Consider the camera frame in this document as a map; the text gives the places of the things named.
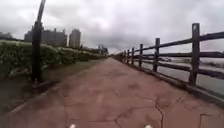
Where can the red stone paved path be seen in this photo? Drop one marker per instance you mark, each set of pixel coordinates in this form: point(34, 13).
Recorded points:
point(110, 93)

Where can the pale tall building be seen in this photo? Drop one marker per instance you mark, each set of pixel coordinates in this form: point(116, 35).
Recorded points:
point(75, 38)

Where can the wide grey building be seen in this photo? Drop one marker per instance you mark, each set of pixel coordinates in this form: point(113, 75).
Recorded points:
point(53, 37)

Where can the robot's own part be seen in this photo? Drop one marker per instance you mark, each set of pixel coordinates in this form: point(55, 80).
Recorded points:
point(72, 126)
point(148, 126)

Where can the row of green bushes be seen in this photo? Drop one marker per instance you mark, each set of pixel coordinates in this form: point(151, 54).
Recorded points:
point(16, 56)

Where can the grass strip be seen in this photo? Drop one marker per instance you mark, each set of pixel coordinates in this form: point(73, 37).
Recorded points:
point(20, 93)

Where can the grey river water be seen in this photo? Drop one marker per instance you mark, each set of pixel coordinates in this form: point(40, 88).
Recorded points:
point(210, 83)

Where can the dark lamp post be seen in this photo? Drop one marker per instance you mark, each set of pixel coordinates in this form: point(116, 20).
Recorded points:
point(36, 50)

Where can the dark wooden rail fence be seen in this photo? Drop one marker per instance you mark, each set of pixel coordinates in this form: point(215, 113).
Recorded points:
point(195, 50)

